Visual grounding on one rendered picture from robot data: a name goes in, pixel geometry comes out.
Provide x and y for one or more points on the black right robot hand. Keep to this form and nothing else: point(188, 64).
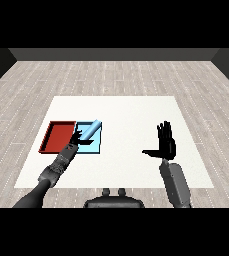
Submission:
point(166, 143)

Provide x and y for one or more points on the light blue can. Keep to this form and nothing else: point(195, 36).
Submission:
point(90, 130)

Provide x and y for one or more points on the dark grey robot body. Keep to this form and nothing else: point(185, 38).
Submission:
point(114, 201)

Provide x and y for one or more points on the red shallow open box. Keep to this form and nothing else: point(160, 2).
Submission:
point(57, 137)

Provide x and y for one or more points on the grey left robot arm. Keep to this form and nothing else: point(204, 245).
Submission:
point(57, 164)

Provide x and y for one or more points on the light blue shallow open box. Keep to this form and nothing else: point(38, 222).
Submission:
point(92, 145)

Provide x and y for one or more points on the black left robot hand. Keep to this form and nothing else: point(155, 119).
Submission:
point(76, 137)

